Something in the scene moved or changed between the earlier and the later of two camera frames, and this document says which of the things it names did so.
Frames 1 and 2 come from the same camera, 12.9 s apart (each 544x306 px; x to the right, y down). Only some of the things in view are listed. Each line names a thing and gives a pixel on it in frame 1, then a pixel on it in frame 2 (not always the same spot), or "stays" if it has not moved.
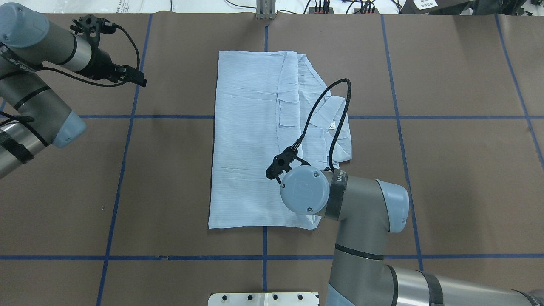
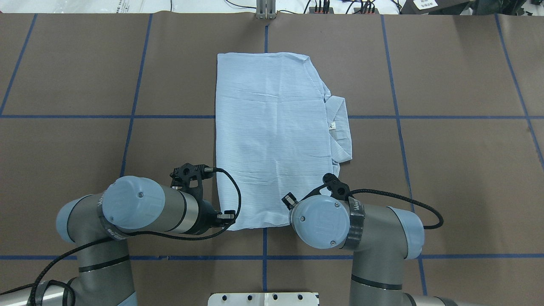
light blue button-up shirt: (268, 103) stays
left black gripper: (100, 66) -> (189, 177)
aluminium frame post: (265, 9) stays
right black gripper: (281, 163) -> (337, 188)
